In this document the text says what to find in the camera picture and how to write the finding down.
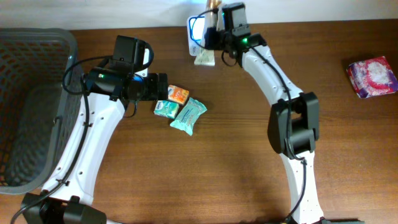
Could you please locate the white floral lotion tube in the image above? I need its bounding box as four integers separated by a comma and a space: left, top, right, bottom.
192, 0, 222, 66

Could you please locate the orange Kleenex tissue pack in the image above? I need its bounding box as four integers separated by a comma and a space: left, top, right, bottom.
168, 85, 190, 105

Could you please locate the teal Kleenex tissue pack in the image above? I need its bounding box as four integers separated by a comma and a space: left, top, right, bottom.
154, 100, 180, 119

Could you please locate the teal toilet wipes pack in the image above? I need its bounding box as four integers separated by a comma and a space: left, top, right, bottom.
170, 98, 207, 136

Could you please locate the red purple pad package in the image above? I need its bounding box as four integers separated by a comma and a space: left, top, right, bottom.
346, 56, 397, 98

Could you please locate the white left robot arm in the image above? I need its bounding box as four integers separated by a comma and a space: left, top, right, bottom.
11, 35, 168, 223

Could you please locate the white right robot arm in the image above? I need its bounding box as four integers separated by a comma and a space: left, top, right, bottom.
203, 2, 326, 223

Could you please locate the white barcode scanner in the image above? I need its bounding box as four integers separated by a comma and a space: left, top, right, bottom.
187, 16, 205, 57

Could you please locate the grey plastic basket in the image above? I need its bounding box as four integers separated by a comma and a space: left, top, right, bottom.
1, 28, 83, 195

